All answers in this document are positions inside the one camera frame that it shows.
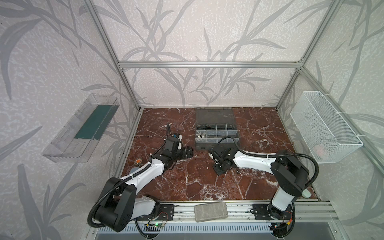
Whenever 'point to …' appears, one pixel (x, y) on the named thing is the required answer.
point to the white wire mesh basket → (328, 134)
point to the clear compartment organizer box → (212, 124)
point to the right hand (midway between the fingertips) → (216, 164)
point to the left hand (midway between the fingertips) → (189, 146)
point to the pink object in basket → (321, 151)
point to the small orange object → (138, 161)
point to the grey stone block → (210, 211)
